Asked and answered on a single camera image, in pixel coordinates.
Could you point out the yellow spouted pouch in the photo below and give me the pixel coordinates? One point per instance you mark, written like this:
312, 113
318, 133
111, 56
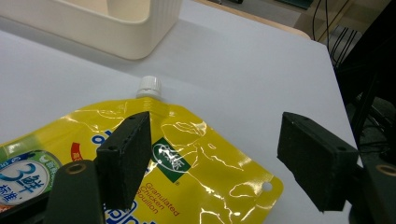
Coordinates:
202, 174

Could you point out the wooden table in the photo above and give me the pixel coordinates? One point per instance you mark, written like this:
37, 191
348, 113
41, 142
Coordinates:
280, 26

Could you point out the cream plastic basket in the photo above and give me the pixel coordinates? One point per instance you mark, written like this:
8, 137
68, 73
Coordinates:
124, 34

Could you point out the wooden desk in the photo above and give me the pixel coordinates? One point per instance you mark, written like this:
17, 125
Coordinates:
361, 14

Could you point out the black metal stand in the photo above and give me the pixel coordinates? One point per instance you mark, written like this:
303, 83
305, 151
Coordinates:
373, 62

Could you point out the white table mat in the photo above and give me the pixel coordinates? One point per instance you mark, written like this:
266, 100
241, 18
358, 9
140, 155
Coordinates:
249, 77

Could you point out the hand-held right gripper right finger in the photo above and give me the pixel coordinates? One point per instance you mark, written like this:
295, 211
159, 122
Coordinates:
314, 158

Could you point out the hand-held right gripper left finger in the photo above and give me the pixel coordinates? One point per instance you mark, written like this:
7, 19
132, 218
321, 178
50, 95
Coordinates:
121, 161

